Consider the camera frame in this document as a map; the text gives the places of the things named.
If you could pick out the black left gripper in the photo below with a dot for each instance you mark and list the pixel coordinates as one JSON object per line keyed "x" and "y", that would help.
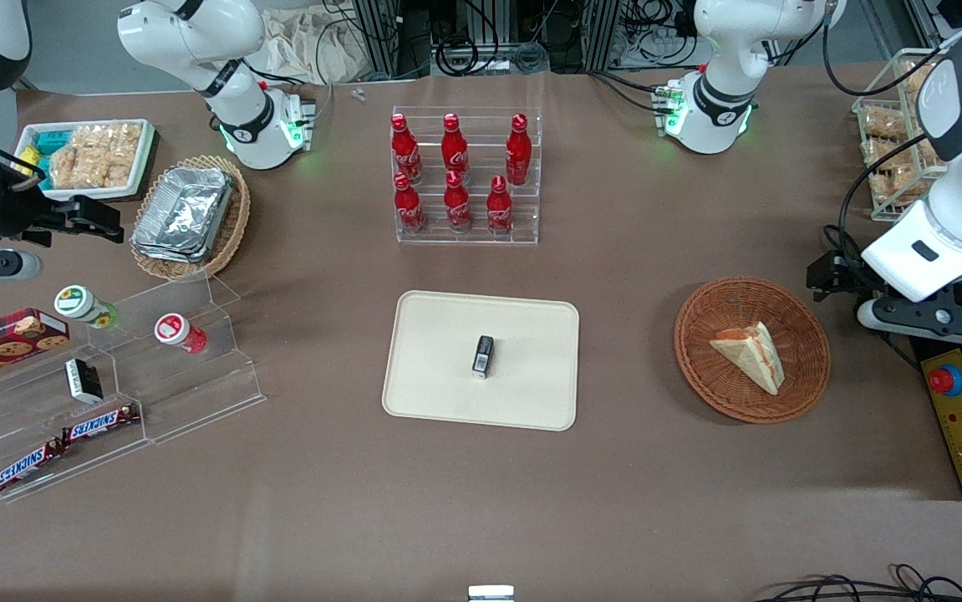
{"x": 842, "y": 273}

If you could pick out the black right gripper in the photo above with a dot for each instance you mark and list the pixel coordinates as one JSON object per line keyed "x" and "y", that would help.
{"x": 19, "y": 215}

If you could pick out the triangular sandwich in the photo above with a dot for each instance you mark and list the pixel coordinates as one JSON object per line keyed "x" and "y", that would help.
{"x": 752, "y": 351}

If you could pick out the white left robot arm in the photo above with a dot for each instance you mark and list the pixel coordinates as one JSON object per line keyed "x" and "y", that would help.
{"x": 723, "y": 50}

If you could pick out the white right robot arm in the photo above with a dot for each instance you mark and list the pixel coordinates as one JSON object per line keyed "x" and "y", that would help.
{"x": 196, "y": 33}

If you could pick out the white rectangular snack tray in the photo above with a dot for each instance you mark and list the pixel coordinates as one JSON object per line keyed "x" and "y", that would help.
{"x": 142, "y": 167}

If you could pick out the tan oval wicker basket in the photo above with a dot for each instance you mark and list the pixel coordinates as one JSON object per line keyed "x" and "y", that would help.
{"x": 234, "y": 226}

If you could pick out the brown wicker basket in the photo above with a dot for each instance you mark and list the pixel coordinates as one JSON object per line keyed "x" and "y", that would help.
{"x": 715, "y": 385}

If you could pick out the cream plastic tray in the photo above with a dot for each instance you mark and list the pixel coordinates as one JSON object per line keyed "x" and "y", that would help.
{"x": 447, "y": 393}

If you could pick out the clear bag rice crackers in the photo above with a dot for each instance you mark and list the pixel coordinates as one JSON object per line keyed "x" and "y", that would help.
{"x": 96, "y": 159}

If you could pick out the green lid cup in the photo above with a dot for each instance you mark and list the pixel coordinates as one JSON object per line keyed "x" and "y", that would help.
{"x": 79, "y": 304}

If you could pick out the stacked aluminium foil trays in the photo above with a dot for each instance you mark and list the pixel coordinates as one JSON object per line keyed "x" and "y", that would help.
{"x": 184, "y": 213}

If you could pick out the teal snack packet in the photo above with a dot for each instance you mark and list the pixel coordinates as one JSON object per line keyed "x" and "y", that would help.
{"x": 50, "y": 140}

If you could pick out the yellow snack packet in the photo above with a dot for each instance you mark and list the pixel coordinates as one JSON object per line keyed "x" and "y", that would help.
{"x": 27, "y": 159}

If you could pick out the clear bag fried snacks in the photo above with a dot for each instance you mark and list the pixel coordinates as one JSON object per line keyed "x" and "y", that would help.
{"x": 898, "y": 186}
{"x": 883, "y": 153}
{"x": 919, "y": 77}
{"x": 882, "y": 123}

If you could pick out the red lid cup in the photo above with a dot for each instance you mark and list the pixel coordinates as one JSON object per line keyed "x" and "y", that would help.
{"x": 175, "y": 331}

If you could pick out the black and white box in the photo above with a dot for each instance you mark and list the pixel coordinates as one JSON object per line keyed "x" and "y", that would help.
{"x": 82, "y": 380}

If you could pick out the clear acrylic stepped stand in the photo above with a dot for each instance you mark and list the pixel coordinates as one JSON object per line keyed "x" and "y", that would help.
{"x": 196, "y": 385}

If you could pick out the snickers chocolate bar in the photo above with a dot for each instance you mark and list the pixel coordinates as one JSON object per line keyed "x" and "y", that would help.
{"x": 100, "y": 424}
{"x": 25, "y": 466}

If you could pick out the beige cloth bag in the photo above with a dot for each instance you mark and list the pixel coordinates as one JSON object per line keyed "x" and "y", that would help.
{"x": 313, "y": 46}

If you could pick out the clear acrylic bottle rack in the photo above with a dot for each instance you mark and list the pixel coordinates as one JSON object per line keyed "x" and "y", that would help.
{"x": 522, "y": 213}

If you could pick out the red cola bottle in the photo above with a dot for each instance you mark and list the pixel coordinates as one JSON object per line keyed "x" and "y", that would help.
{"x": 456, "y": 205}
{"x": 408, "y": 205}
{"x": 498, "y": 209}
{"x": 404, "y": 150}
{"x": 518, "y": 150}
{"x": 454, "y": 150}

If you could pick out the small black box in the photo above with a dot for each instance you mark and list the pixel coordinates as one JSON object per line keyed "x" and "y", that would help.
{"x": 483, "y": 356}

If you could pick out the white block at edge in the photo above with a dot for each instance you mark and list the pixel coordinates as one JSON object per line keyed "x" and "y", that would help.
{"x": 491, "y": 594}

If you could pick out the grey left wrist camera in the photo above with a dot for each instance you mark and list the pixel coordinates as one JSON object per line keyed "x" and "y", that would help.
{"x": 907, "y": 316}

